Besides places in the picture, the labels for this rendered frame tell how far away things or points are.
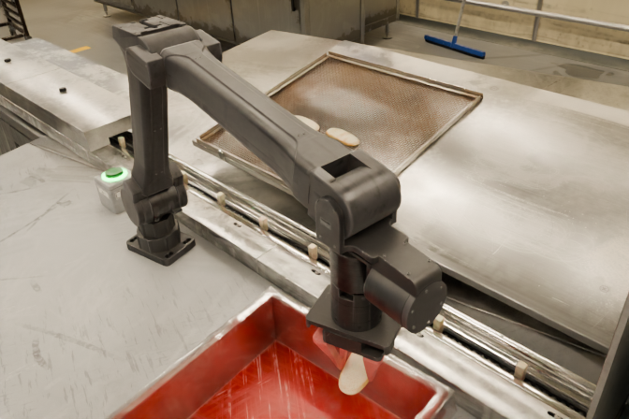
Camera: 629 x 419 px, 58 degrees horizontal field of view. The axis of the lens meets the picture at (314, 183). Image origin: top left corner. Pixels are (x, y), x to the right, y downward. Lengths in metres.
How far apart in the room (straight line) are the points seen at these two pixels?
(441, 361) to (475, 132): 0.59
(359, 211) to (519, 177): 0.70
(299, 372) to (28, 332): 0.48
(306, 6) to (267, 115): 3.27
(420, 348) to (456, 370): 0.06
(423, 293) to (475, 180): 0.67
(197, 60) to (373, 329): 0.39
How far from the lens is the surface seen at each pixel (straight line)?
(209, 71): 0.71
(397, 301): 0.54
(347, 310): 0.62
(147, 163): 1.01
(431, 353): 0.91
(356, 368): 0.73
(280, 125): 0.61
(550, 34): 4.82
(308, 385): 0.91
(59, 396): 1.00
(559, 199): 1.16
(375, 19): 4.73
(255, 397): 0.91
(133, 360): 1.01
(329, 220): 0.54
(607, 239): 1.10
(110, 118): 1.58
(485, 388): 0.88
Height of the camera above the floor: 1.54
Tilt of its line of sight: 32 degrees down
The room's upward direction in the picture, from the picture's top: 3 degrees counter-clockwise
